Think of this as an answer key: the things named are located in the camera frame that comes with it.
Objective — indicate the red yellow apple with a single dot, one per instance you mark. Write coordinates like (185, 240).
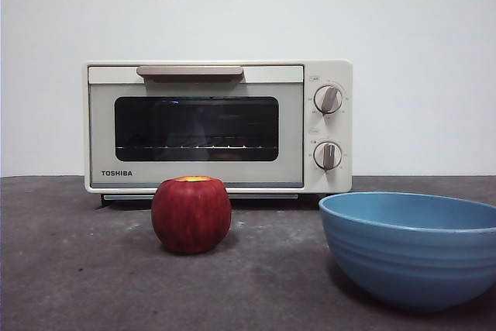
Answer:
(191, 218)

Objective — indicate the blue ribbed bowl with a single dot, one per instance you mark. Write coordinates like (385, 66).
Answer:
(407, 261)

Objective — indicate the cream Toshiba toaster oven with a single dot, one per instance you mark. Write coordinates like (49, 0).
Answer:
(329, 71)

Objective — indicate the cream timer knob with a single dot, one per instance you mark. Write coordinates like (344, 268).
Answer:
(328, 156)

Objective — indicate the cream temperature knob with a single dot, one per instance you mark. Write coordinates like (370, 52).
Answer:
(328, 99)

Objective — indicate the metal crumb tray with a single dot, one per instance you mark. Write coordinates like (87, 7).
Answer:
(128, 197)

